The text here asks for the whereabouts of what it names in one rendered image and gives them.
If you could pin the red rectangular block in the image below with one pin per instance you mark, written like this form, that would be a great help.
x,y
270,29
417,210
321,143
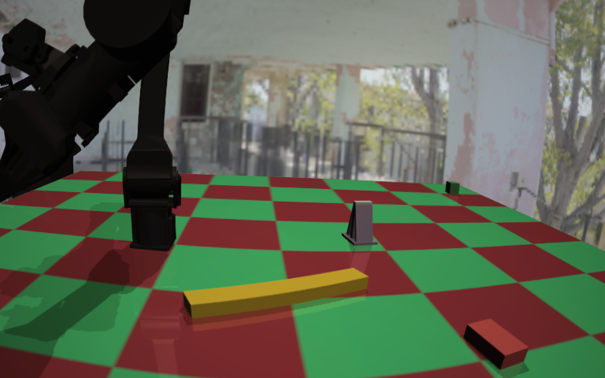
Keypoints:
x,y
500,347

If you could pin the yellow long bar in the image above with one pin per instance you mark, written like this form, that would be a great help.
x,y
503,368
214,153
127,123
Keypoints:
x,y
277,293

